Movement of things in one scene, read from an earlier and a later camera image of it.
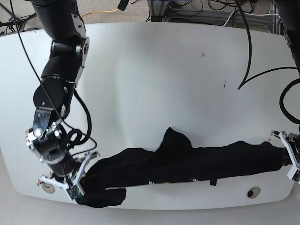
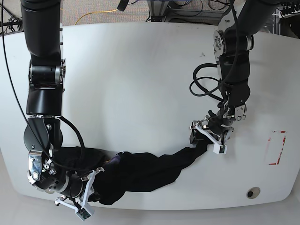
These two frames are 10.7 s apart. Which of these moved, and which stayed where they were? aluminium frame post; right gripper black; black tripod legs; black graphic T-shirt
Moved: black graphic T-shirt; right gripper black
Stayed: black tripod legs; aluminium frame post
